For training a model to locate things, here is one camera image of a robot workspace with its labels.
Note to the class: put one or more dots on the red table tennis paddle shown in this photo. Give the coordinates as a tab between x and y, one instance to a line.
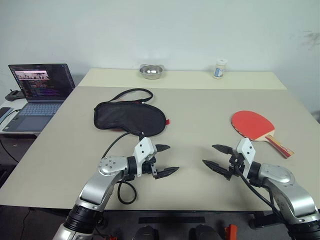
250	122

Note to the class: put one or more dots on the dark rounded shape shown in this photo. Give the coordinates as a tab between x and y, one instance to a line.
203	232
146	233

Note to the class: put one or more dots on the small white bottle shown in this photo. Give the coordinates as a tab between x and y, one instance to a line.
220	70

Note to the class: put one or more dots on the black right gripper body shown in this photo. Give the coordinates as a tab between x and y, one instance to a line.
235	166

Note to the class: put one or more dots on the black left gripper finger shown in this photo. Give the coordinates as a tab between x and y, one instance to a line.
162	148
165	172

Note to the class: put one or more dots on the open grey laptop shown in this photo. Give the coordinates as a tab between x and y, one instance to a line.
42	82

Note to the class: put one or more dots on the black phone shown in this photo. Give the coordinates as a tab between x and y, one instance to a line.
5	112

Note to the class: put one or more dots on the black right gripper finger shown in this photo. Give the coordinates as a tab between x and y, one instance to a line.
222	149
216	167

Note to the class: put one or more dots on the black and red paddle case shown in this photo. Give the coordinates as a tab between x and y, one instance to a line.
125	117

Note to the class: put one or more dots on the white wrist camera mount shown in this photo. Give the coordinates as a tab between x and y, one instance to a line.
246	150
143	148

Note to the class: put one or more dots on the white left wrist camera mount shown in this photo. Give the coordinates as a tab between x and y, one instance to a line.
143	148

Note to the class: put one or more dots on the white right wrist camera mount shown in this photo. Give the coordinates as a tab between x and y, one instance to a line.
246	150

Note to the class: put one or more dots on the stainless steel bowl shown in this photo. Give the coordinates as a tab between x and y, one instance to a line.
151	72

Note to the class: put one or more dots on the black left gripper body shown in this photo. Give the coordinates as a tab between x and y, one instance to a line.
150	165

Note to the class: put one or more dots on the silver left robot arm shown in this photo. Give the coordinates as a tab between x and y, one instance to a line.
100	185

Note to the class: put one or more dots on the orange-red clamp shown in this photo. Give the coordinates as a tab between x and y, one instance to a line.
231	232

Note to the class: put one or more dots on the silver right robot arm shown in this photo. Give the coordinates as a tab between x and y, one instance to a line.
287	190

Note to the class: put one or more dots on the black bar under table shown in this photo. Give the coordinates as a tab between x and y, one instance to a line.
172	220

